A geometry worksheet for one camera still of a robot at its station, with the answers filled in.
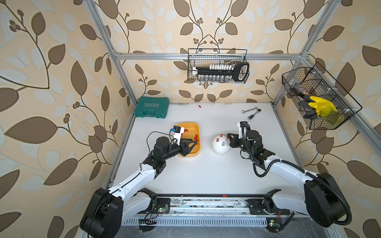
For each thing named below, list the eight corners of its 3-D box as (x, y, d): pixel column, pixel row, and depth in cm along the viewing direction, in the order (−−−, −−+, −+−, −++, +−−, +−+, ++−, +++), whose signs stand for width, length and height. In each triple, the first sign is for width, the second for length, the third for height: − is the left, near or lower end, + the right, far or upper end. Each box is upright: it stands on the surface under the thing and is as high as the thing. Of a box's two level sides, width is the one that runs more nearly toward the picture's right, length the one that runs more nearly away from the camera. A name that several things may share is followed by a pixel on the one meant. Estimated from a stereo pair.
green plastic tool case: (134, 119, 114) (131, 114, 109) (140, 101, 127) (138, 96, 122) (168, 119, 114) (167, 114, 109) (171, 101, 127) (170, 96, 122)
